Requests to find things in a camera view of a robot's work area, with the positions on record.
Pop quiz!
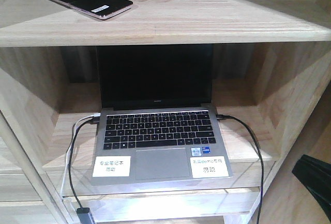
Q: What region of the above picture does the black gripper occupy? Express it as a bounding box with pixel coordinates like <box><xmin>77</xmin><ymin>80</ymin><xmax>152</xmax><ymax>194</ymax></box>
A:
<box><xmin>292</xmin><ymin>155</ymin><xmax>330</xmax><ymax>220</ymax></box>

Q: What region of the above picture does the black smartphone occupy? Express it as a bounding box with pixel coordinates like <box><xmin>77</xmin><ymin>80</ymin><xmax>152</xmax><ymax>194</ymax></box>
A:
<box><xmin>51</xmin><ymin>0</ymin><xmax>133</xmax><ymax>20</ymax></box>

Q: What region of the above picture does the light wooden shelf unit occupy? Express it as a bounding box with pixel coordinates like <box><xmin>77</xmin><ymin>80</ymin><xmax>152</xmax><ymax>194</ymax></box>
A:
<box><xmin>1</xmin><ymin>0</ymin><xmax>330</xmax><ymax>223</ymax></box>

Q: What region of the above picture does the silver laptop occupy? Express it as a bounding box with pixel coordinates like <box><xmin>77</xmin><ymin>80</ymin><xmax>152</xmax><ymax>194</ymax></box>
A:
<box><xmin>92</xmin><ymin>44</ymin><xmax>232</xmax><ymax>185</ymax></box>

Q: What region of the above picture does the white laptop cable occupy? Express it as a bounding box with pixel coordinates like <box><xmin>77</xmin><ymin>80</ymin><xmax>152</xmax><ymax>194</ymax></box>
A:
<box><xmin>61</xmin><ymin>114</ymin><xmax>101</xmax><ymax>196</ymax></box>

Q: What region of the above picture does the black laptop cable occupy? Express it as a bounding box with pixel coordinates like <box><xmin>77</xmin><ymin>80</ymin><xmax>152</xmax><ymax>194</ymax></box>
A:
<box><xmin>68</xmin><ymin>119</ymin><xmax>100</xmax><ymax>211</ymax></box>

